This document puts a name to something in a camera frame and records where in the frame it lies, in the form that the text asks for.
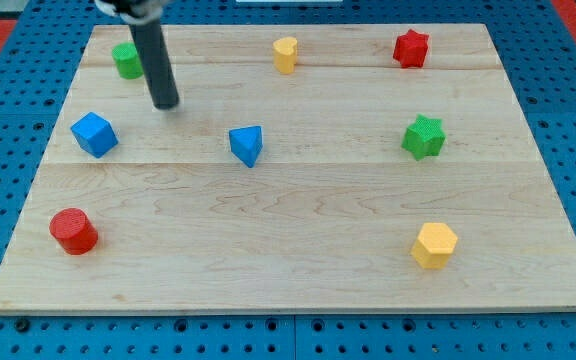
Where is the silver rod mount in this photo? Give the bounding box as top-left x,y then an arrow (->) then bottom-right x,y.
94,0 -> 168,25

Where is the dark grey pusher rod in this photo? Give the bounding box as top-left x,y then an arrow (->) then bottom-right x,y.
129,20 -> 180,110

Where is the blue cube block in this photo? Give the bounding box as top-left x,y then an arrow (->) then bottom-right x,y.
70,112 -> 119,158

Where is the green cylinder block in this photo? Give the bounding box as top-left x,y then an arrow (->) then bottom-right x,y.
111,42 -> 143,79

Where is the yellow heart block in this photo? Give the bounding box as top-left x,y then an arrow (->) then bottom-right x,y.
272,36 -> 298,74

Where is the blue triangle block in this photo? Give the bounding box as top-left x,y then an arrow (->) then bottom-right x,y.
228,126 -> 263,168

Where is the red cylinder block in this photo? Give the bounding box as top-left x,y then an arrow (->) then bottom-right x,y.
49,208 -> 99,255

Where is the red star block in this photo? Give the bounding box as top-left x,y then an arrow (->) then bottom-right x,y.
392,29 -> 430,68

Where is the wooden board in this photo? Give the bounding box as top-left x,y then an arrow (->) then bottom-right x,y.
0,23 -> 576,316

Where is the green star block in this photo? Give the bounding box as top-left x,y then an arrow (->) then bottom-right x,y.
401,114 -> 446,161

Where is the yellow hexagon block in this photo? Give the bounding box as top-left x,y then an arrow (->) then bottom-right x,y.
410,222 -> 458,269

